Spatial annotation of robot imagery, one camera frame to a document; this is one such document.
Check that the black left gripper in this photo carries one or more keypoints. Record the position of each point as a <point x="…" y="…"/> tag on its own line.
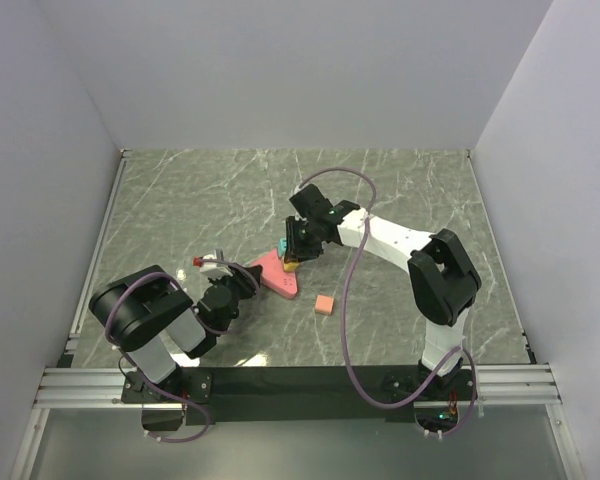
<point x="241" y="280"/>

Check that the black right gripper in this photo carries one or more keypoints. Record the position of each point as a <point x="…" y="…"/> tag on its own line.
<point x="294" y="249"/>

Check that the pink triangular power strip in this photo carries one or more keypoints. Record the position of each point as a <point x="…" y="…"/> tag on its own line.
<point x="274" y="276"/>

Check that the teal USB charger plug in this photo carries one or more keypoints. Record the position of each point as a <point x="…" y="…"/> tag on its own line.
<point x="282" y="247"/>

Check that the yellow USB charger plug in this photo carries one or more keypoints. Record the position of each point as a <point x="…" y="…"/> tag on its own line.
<point x="290" y="265"/>

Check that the pink USB charger plug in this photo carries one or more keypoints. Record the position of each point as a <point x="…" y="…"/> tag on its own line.
<point x="324" y="305"/>

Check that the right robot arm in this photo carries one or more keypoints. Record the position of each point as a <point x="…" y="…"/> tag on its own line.
<point x="443" y="278"/>

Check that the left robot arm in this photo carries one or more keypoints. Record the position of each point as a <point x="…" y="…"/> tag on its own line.
<point x="136" y="309"/>

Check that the black base bar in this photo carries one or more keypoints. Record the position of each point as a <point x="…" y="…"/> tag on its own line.
<point x="240" y="394"/>

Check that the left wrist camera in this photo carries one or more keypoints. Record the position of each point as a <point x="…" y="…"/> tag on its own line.
<point x="213" y="266"/>

